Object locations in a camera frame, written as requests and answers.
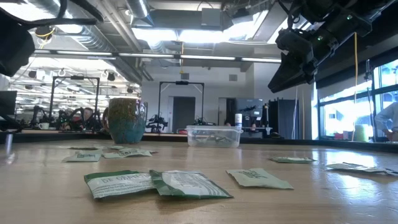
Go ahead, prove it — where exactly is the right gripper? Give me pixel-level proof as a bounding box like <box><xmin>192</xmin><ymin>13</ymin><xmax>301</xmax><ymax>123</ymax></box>
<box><xmin>267</xmin><ymin>29</ymin><xmax>318</xmax><ymax>94</ymax></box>

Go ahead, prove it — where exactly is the black cabinet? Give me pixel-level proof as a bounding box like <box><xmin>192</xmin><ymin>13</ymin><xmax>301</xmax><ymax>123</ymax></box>
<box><xmin>267</xmin><ymin>98</ymin><xmax>300</xmax><ymax>140</ymax></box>

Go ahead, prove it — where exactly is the dark display screen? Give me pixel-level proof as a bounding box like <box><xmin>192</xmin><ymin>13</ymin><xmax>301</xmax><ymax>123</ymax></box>
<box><xmin>235</xmin><ymin>98</ymin><xmax>264</xmax><ymax>128</ymax></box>

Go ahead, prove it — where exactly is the long ceiling light bar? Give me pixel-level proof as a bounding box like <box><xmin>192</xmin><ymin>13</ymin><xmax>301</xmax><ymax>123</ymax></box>
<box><xmin>32</xmin><ymin>49</ymin><xmax>282</xmax><ymax>64</ymax></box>

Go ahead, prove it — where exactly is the yellow-green cylinder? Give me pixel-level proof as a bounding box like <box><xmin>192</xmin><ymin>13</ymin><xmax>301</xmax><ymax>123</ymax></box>
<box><xmin>354</xmin><ymin>124</ymin><xmax>370</xmax><ymax>143</ymax></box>

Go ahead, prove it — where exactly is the clear plastic container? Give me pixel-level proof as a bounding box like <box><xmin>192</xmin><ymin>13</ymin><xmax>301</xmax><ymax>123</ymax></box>
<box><xmin>185</xmin><ymin>125</ymin><xmax>244</xmax><ymax>149</ymax></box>

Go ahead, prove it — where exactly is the grey ceiling box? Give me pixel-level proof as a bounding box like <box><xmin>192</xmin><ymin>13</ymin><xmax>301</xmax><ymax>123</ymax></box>
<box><xmin>200</xmin><ymin>7</ymin><xmax>223</xmax><ymax>27</ymax></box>

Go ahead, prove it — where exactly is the grey door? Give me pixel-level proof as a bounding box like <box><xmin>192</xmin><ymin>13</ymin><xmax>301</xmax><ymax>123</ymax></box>
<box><xmin>172</xmin><ymin>96</ymin><xmax>197</xmax><ymax>134</ymax></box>

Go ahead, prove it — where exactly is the brown teal ceramic mug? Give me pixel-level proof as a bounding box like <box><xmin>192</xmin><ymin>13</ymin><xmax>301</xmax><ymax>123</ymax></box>
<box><xmin>102</xmin><ymin>97</ymin><xmax>149</xmax><ymax>145</ymax></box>

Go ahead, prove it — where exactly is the black monitor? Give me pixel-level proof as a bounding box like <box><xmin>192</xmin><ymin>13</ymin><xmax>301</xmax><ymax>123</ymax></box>
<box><xmin>0</xmin><ymin>90</ymin><xmax>18</xmax><ymax>115</ymax></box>

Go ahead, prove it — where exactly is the large sheet-metal duct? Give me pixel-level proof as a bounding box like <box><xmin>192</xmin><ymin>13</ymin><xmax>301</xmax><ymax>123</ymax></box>
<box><xmin>223</xmin><ymin>0</ymin><xmax>299</xmax><ymax>44</ymax></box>

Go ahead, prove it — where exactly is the black metal frame stand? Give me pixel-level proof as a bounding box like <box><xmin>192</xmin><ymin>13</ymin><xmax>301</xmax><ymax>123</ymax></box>
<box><xmin>49</xmin><ymin>75</ymin><xmax>101</xmax><ymax>125</ymax></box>
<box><xmin>157</xmin><ymin>80</ymin><xmax>205</xmax><ymax>125</ymax></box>

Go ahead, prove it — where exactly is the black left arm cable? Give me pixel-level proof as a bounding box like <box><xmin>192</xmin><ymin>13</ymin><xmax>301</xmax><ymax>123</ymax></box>
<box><xmin>0</xmin><ymin>0</ymin><xmax>105</xmax><ymax>26</ymax></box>

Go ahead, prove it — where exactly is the black aluminium table frame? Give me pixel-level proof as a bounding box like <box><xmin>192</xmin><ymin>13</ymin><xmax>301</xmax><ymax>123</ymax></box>
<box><xmin>0</xmin><ymin>130</ymin><xmax>398</xmax><ymax>154</ymax></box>

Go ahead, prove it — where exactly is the silver metal post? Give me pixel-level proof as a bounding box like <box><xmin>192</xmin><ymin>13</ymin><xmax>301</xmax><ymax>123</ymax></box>
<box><xmin>4</xmin><ymin>133</ymin><xmax>14</xmax><ymax>153</ymax></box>

